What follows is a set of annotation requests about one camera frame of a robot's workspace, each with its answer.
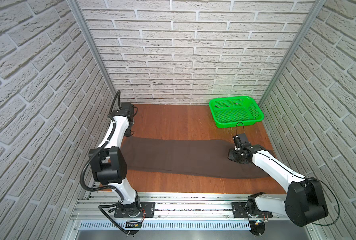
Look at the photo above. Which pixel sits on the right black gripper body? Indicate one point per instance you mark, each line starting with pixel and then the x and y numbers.
pixel 234 155

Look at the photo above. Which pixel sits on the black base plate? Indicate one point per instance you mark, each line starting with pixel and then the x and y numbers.
pixel 241 209
pixel 146 209

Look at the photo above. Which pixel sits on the small black electronics box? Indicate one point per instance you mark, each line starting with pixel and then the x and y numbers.
pixel 133 224

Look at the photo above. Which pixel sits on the green plastic basket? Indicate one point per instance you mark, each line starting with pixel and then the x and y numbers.
pixel 227 112

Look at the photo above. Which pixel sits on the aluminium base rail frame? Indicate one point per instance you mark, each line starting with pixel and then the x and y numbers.
pixel 183 216

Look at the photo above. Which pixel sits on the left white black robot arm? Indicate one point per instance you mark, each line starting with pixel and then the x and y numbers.
pixel 108 165

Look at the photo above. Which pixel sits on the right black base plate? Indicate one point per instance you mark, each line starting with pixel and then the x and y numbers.
pixel 241 209

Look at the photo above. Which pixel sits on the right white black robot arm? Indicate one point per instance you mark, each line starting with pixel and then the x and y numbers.
pixel 304 202

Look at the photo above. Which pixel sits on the brown trousers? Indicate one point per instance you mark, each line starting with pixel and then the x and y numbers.
pixel 207 158

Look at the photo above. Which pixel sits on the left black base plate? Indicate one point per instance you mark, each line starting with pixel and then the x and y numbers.
pixel 146 209

